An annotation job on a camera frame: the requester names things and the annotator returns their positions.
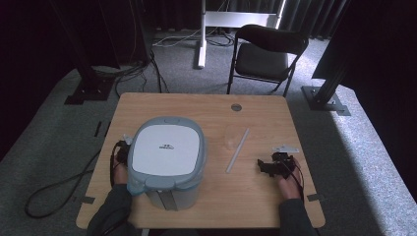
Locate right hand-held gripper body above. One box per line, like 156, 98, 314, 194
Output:
269, 144, 300, 180

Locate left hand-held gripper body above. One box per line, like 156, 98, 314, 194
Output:
115, 133, 134, 165

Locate grey-blue pedal trash bin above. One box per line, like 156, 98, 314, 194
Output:
126, 116, 209, 211

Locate person's left hand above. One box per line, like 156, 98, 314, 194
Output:
112, 159, 130, 187

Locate person's right hand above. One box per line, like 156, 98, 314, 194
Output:
277, 156, 305, 201

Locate black floor tape marks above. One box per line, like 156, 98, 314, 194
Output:
93, 120, 112, 139

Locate light-blue trash bag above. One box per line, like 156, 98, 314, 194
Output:
126, 181, 148, 198

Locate black folding chair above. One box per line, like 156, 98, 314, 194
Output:
226, 24, 310, 98

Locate grey curtain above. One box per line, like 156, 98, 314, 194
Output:
225, 0, 349, 40

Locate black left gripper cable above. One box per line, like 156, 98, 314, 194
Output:
109, 141, 123, 189

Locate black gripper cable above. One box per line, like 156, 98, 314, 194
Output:
282, 160, 306, 201
109, 141, 123, 189

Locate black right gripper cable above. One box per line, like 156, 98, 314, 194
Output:
282, 160, 306, 201

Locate black stand with base plate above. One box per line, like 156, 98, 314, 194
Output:
301, 63, 352, 117
48, 0, 116, 106

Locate black floor cable loop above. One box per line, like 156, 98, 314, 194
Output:
25, 148, 103, 219

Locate bundle of black floor cables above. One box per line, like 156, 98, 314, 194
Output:
92, 48, 171, 97

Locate white floor cables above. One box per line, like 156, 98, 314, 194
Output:
151, 28, 219, 48

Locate white metal stand frame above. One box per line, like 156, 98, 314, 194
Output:
196, 0, 287, 70

